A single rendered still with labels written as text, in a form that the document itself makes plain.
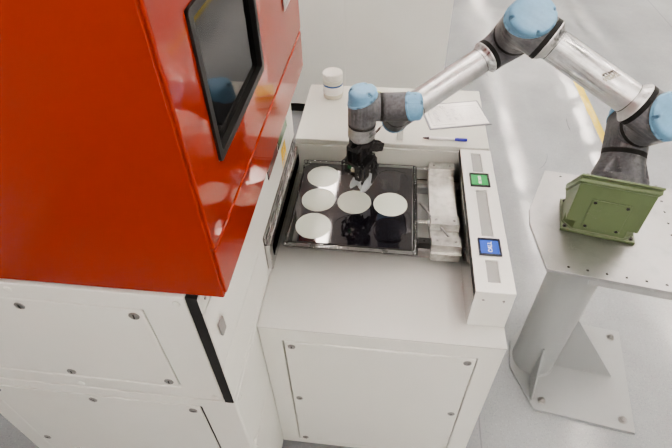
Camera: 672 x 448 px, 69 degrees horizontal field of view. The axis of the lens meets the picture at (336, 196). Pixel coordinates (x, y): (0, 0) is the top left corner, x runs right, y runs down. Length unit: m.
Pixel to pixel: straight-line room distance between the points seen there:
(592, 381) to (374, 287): 1.22
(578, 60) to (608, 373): 1.36
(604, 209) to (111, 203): 1.27
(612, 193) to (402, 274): 0.61
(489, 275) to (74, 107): 0.96
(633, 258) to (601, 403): 0.82
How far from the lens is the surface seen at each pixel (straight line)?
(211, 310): 0.96
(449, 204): 1.52
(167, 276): 0.87
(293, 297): 1.35
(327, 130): 1.65
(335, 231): 1.39
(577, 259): 1.56
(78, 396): 1.43
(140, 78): 0.61
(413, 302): 1.35
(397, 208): 1.46
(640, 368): 2.47
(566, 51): 1.42
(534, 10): 1.40
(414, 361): 1.37
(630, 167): 1.55
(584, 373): 2.34
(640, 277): 1.60
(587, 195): 1.54
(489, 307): 1.27
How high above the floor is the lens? 1.92
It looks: 43 degrees down
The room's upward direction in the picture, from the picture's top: 2 degrees counter-clockwise
